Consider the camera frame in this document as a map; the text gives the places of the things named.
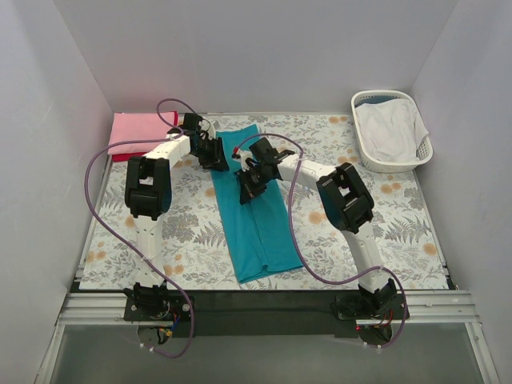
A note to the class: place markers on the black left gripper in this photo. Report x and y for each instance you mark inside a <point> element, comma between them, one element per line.
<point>216,156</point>

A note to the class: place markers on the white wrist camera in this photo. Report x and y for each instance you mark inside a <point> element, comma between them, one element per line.
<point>206,129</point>
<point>244,157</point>

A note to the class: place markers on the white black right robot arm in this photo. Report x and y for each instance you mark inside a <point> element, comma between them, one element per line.
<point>348,206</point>

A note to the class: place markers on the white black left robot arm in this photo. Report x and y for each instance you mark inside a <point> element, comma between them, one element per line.
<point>148,195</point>

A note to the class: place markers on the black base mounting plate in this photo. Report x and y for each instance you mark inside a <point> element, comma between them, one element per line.
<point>206,313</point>

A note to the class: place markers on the red folded t shirt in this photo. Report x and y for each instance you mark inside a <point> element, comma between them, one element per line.
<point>124,156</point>

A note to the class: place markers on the floral table mat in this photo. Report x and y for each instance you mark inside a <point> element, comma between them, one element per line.
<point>196,255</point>

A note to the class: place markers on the teal t shirt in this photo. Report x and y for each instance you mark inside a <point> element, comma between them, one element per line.
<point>257,233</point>

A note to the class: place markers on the white laundry basket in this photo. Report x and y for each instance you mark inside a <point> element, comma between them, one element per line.
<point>424,152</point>

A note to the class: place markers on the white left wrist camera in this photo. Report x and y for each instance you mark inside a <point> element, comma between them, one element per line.
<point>206,129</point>

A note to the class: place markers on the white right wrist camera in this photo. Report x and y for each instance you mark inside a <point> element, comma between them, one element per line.
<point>244,157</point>

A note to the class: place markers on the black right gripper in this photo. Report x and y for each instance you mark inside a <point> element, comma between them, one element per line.
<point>251,187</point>

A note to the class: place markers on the pink folded t shirt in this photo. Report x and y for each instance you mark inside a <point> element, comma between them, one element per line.
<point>136,130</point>

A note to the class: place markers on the white t shirt in basket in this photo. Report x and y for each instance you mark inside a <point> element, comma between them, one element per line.
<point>390,131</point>

